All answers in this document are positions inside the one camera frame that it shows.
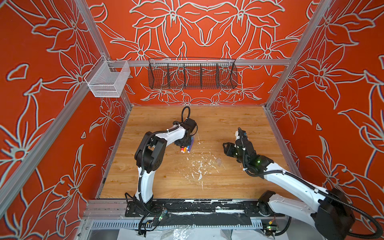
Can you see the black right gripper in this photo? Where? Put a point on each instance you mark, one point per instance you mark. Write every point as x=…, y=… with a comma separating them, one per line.
x=229, y=148

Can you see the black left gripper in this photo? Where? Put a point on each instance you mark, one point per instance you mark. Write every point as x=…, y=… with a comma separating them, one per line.
x=186, y=144

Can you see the purple pen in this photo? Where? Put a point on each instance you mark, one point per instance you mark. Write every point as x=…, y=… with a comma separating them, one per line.
x=191, y=145

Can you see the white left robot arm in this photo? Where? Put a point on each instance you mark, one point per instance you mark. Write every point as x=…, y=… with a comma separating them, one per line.
x=150, y=154

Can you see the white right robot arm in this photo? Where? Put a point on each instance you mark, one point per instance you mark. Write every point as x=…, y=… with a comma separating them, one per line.
x=325, y=210

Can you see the white mesh basket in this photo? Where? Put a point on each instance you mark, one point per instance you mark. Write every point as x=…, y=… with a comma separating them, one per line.
x=107, y=79

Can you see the black wire basket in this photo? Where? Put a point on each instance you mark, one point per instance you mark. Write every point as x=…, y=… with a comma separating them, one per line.
x=181, y=73

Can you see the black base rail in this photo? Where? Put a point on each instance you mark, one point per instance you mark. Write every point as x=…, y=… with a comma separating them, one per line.
x=213, y=213

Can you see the aluminium frame post right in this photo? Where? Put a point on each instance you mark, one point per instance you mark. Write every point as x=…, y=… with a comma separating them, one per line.
x=309, y=31

